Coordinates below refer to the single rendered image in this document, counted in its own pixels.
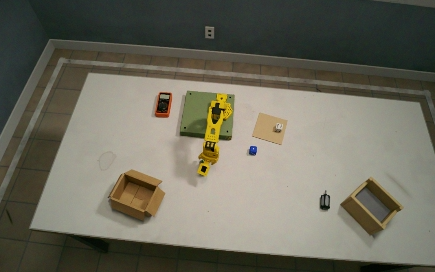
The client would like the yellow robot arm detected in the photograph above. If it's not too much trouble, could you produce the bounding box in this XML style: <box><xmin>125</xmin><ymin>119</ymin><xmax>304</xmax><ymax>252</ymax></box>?
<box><xmin>203</xmin><ymin>94</ymin><xmax>232</xmax><ymax>158</ymax></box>

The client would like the tan flat mat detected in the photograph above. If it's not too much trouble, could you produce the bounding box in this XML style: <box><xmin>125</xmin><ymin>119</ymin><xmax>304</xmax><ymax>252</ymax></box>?
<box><xmin>252</xmin><ymin>113</ymin><xmax>288</xmax><ymax>145</ymax></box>

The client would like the orange digital multimeter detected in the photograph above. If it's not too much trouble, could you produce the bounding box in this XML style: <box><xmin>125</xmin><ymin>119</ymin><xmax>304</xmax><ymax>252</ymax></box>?
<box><xmin>155</xmin><ymin>92</ymin><xmax>173</xmax><ymax>118</ymax></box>

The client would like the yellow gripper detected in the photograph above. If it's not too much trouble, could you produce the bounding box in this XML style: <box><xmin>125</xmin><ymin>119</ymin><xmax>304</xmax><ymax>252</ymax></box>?
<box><xmin>197</xmin><ymin>152</ymin><xmax>219</xmax><ymax>176</ymax></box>

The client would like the blue die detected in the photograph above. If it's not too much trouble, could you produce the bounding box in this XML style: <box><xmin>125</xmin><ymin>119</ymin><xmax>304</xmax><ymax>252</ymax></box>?
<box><xmin>249</xmin><ymin>146</ymin><xmax>257</xmax><ymax>155</ymax></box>

